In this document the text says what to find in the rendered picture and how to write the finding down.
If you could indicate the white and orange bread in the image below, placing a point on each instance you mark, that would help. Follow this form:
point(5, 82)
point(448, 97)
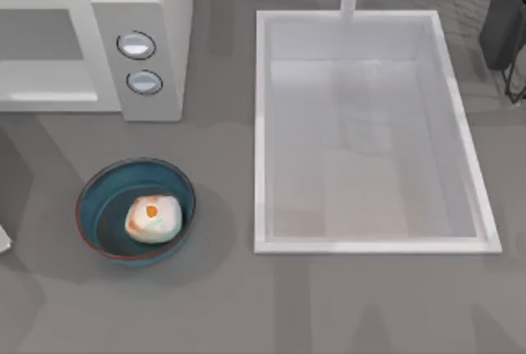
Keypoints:
point(154, 219)

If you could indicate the small round microwave knob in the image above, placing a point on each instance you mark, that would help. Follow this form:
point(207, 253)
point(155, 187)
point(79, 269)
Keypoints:
point(144, 82)

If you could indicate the pale microwave oven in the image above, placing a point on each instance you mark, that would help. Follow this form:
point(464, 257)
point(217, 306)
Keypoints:
point(135, 99)

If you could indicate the white sink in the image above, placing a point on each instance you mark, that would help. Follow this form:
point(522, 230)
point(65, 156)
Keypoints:
point(370, 136)

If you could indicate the pale grey rounded box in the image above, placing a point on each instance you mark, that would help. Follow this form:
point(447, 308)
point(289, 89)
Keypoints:
point(3, 240)

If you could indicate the dark blue bowl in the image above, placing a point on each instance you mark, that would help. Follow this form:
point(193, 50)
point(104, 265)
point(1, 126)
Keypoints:
point(98, 206)

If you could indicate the large round microwave knob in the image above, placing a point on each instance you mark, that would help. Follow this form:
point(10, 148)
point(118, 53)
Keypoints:
point(136, 45)

